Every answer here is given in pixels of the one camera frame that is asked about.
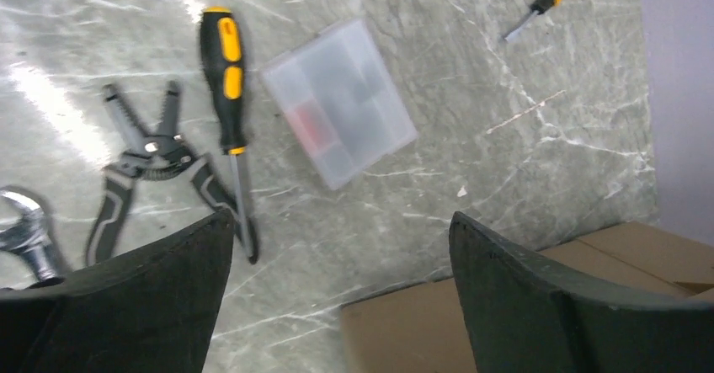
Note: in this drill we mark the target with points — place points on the yellow handled screwdriver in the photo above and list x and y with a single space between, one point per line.
221 60

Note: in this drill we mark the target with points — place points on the silver combination wrench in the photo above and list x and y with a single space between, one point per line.
30 237

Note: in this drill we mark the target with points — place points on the small clear screw box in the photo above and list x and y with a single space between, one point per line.
340 101

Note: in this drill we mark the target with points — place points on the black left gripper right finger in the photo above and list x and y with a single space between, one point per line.
525 312

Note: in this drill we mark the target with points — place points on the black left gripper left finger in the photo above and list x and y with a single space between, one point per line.
152 309

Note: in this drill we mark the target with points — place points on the black handled cutters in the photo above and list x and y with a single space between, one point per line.
156 156

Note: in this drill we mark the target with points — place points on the tan plastic toolbox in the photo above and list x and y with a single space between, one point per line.
421 328

